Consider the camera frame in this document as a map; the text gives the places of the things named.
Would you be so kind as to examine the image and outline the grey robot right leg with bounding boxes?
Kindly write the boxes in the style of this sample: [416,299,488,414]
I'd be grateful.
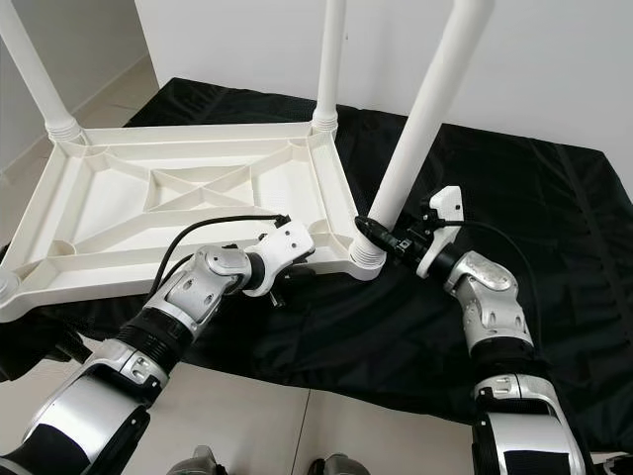
[307,453,372,475]

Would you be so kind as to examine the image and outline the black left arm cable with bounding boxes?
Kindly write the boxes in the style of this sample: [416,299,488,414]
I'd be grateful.
[153,213,293,308]

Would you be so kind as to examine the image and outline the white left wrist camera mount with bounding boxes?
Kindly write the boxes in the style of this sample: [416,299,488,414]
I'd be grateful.
[252,218,317,295]

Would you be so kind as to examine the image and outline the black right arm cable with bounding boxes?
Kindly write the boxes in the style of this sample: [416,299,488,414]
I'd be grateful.
[445,220,542,357]

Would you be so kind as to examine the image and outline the grey robot leg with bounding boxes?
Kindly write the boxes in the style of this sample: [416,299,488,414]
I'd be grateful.
[163,445,224,475]
[307,453,372,475]

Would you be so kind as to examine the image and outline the white plastic table top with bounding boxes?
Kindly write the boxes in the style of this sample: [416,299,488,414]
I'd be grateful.
[0,121,387,323]

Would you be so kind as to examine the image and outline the grey robot left leg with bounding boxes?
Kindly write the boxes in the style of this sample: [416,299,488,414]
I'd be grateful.
[163,445,224,475]

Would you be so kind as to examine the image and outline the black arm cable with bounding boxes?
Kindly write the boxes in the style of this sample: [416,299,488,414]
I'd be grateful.
[153,213,293,308]
[445,220,542,357]

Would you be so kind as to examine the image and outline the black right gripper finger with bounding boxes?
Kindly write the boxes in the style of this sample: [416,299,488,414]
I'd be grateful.
[354,216,398,254]

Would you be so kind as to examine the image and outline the red stool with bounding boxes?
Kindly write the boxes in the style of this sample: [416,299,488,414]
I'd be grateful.
[593,450,633,471]

